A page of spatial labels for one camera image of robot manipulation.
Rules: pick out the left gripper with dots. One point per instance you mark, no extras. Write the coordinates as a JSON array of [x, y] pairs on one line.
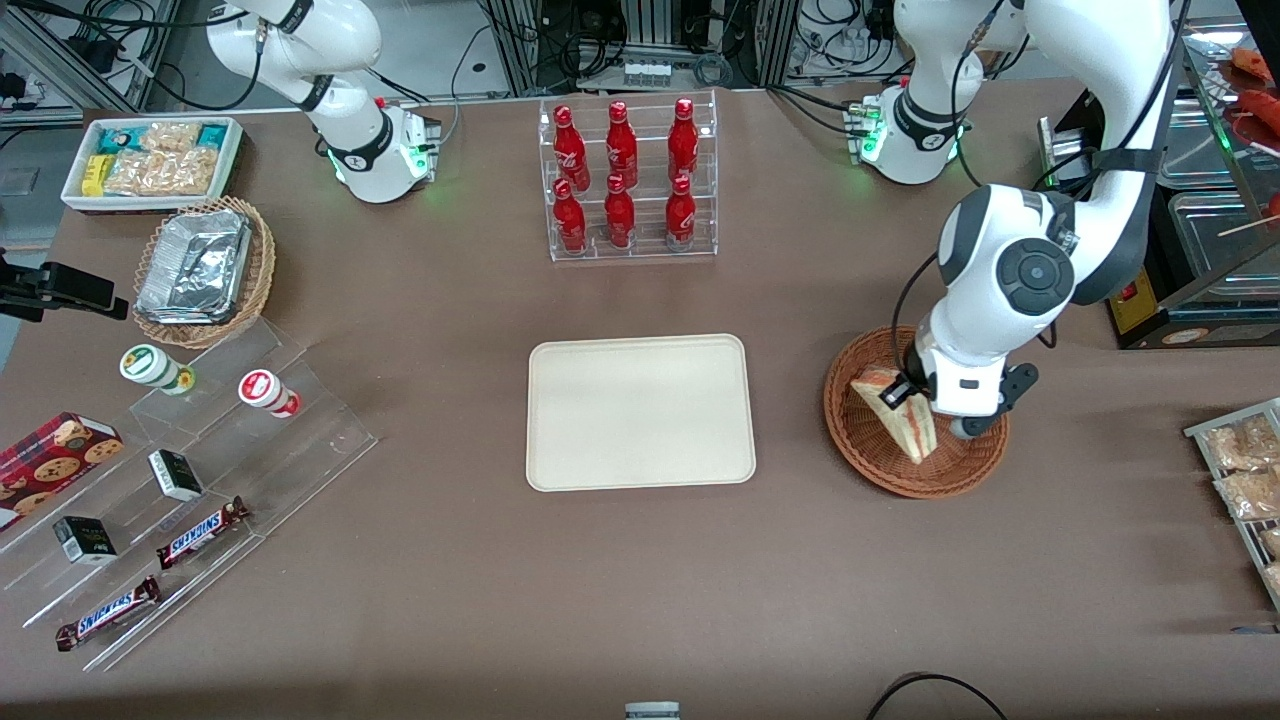
[[914, 383]]

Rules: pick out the triangular sandwich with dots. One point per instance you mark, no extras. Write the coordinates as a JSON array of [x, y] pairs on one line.
[[905, 430]]

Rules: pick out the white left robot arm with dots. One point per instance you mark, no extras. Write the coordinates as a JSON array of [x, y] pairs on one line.
[[1090, 120]]

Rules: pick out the round brown wicker basket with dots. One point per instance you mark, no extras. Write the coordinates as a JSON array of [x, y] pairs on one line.
[[870, 455]]

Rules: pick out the beige rectangular tray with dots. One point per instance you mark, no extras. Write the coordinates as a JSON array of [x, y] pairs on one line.
[[640, 412]]

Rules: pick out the oval wicker basket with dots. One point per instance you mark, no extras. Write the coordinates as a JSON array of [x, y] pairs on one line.
[[262, 270]]

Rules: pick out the aluminium foil tray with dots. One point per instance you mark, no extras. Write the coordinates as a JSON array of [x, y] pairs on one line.
[[195, 268]]

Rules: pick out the red cola bottle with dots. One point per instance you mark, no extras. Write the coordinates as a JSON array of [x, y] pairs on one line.
[[569, 222], [570, 150], [683, 140], [680, 218], [621, 145], [619, 218]]

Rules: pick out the clear acrylic bottle rack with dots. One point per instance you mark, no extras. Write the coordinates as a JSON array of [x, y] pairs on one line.
[[632, 252]]

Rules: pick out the black food warmer cabinet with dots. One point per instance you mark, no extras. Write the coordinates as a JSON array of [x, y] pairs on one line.
[[1200, 300]]

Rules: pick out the clear bag of pastry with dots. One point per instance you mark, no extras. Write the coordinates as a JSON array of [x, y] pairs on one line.
[[1240, 445], [1250, 495]]

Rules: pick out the small grey box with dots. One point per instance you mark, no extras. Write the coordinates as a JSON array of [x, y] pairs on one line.
[[652, 711]]

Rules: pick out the clear acrylic step display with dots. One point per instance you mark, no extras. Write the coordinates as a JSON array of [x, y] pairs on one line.
[[300, 440]]

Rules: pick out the red lid cup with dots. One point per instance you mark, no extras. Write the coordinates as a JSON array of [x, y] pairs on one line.
[[266, 391]]

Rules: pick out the white rectangular snack bin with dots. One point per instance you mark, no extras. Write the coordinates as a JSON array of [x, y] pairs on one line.
[[235, 150]]

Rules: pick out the snickers bar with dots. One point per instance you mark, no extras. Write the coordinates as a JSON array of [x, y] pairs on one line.
[[108, 613], [200, 533]]

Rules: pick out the small black box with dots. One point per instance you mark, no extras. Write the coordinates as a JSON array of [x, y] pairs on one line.
[[175, 475], [85, 540]]

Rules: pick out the green lid cup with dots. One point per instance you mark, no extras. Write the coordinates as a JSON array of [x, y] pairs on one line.
[[150, 367]]

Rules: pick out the clear bag of crackers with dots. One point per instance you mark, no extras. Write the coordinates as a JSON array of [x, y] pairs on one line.
[[165, 172]]

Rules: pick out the teal snack packet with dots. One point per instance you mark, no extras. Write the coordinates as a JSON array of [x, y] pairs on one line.
[[122, 140]]

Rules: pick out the yellow snack packet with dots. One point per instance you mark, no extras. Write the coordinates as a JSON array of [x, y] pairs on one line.
[[95, 175]]

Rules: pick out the black clamp holder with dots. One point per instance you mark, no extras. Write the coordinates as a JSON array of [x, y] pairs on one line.
[[60, 287]]

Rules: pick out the red cookie box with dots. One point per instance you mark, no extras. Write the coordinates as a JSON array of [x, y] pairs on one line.
[[50, 462]]

